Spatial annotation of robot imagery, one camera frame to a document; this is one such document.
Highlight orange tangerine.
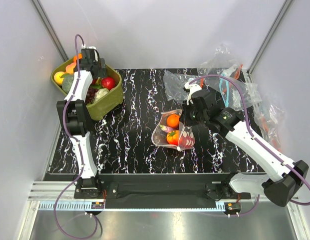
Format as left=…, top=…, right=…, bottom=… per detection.
left=166, top=114, right=180, bottom=129

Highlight red apple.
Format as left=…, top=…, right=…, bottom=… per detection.
left=181, top=131, right=195, bottom=149
left=100, top=76, right=116, bottom=91

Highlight dotted clear zip bag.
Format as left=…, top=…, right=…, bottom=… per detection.
left=151, top=109, right=195, bottom=152

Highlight purple onion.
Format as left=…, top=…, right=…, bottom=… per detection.
left=159, top=124, right=175, bottom=133

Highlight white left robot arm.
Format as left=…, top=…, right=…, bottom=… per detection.
left=56, top=45, right=104, bottom=199

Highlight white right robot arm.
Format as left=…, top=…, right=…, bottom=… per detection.
left=180, top=88, right=309, bottom=207

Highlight blue zipper clear bag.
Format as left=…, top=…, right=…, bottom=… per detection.
left=218, top=72, right=262, bottom=111

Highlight crumpled clear bag pile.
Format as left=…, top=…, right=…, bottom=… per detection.
left=197, top=44, right=284, bottom=151

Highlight red zipper clear bag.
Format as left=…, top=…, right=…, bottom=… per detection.
left=163, top=70, right=198, bottom=104

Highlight red apple in bin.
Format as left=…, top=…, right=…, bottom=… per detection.
left=100, top=76, right=116, bottom=91

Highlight white cauliflower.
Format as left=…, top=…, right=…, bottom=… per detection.
left=93, top=88, right=109, bottom=103

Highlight orange at bin back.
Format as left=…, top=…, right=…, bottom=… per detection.
left=73, top=53, right=82, bottom=62

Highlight dark purple grape bunch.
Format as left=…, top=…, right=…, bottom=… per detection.
left=85, top=88, right=97, bottom=104

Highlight pink yellow peach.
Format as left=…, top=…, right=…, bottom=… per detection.
left=65, top=62, right=76, bottom=75

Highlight green broccoli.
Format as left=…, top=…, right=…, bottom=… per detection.
left=61, top=73, right=74, bottom=94

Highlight olive green plastic bin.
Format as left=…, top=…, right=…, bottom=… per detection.
left=50, top=58, right=124, bottom=121

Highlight yellow lemon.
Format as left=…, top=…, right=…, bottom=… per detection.
left=53, top=71, right=66, bottom=86

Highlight black marbled table mat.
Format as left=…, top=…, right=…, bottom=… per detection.
left=48, top=68, right=273, bottom=175

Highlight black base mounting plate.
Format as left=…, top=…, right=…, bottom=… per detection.
left=73, top=173, right=237, bottom=201

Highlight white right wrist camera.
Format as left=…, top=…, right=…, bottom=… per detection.
left=183, top=82, right=202, bottom=105

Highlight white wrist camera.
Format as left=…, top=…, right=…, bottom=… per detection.
left=81, top=45, right=99, bottom=61
left=183, top=82, right=202, bottom=105

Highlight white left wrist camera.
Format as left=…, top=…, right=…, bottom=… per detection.
left=81, top=45, right=99, bottom=61

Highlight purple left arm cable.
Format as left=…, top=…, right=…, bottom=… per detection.
left=53, top=34, right=103, bottom=238

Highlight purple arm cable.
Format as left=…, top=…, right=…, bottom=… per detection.
left=188, top=75, right=310, bottom=216
left=53, top=34, right=103, bottom=238

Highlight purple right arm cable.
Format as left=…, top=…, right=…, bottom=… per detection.
left=188, top=75, right=310, bottom=216

